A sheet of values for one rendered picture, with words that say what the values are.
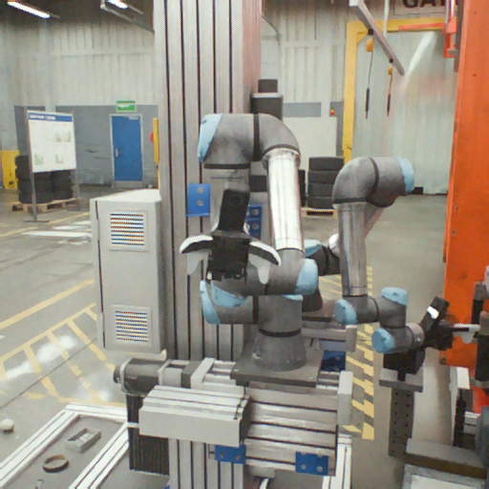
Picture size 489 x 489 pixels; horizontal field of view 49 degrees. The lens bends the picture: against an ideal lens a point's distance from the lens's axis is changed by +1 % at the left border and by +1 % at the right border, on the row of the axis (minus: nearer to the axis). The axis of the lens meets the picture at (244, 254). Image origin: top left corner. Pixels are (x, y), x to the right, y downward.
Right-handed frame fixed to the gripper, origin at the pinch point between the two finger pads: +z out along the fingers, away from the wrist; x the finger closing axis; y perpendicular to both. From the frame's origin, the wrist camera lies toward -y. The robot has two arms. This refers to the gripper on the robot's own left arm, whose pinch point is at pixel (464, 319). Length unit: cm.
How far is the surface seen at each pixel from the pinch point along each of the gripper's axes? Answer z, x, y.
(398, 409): 19, -48, 60
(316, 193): 408, -712, 39
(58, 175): -2, -1067, 17
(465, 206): 23.5, -24.9, -32.7
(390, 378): 5, -38, 38
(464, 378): 43, -35, 44
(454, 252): 21.8, -26.7, -15.1
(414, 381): 12, -32, 38
